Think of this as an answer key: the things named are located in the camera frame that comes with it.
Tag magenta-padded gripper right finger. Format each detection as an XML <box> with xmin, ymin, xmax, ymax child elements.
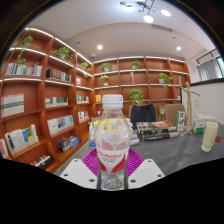
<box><xmin>124</xmin><ymin>147</ymin><xmax>166</xmax><ymax>190</ymax></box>

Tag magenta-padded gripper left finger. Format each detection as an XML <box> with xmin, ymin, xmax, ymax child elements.
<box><xmin>59</xmin><ymin>148</ymin><xmax>101</xmax><ymax>190</ymax></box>

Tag clear plastic water bottle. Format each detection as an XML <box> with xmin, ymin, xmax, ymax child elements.
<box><xmin>93</xmin><ymin>94</ymin><xmax>134</xmax><ymax>192</ymax></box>

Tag colourful book stack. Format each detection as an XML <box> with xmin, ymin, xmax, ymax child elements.
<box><xmin>88</xmin><ymin>117</ymin><xmax>140</xmax><ymax>147</ymax></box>

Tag dark office chair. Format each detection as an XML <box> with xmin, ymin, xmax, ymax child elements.
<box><xmin>129</xmin><ymin>103</ymin><xmax>158</xmax><ymax>130</ymax></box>

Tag tall green white carton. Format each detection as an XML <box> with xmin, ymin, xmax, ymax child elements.
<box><xmin>175</xmin><ymin>110</ymin><xmax>186</xmax><ymax>133</ymax></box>

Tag green white box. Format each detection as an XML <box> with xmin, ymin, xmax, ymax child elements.
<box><xmin>193</xmin><ymin>118</ymin><xmax>207</xmax><ymax>135</ymax></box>

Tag cream ceramic mug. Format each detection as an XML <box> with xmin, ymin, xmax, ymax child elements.
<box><xmin>200</xmin><ymin>121</ymin><xmax>219</xmax><ymax>153</ymax></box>

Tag wooden artist mannequin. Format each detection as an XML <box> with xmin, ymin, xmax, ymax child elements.
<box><xmin>178</xmin><ymin>77</ymin><xmax>202</xmax><ymax>132</ymax></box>

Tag orange wooden shelf unit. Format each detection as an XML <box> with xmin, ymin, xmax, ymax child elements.
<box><xmin>0</xmin><ymin>27</ymin><xmax>191</xmax><ymax>173</ymax></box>

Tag grey curtain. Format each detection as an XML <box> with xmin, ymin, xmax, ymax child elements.
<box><xmin>196</xmin><ymin>59</ymin><xmax>223</xmax><ymax>82</ymax></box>

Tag recessed ceiling lights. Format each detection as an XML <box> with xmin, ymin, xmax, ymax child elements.
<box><xmin>96</xmin><ymin>44</ymin><xmax>183</xmax><ymax>52</ymax></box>

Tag window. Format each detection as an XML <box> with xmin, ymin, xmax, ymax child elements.
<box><xmin>216</xmin><ymin>56</ymin><xmax>224</xmax><ymax>78</ymax></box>

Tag ceiling air vent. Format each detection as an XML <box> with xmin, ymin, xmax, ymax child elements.
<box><xmin>149</xmin><ymin>23</ymin><xmax>174</xmax><ymax>33</ymax></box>

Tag branched ceiling lamp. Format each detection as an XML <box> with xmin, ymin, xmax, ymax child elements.
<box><xmin>119</xmin><ymin>0</ymin><xmax>173</xmax><ymax>24</ymax></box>

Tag black track light rail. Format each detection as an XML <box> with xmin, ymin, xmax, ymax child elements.
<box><xmin>195</xmin><ymin>49</ymin><xmax>219</xmax><ymax>64</ymax></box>

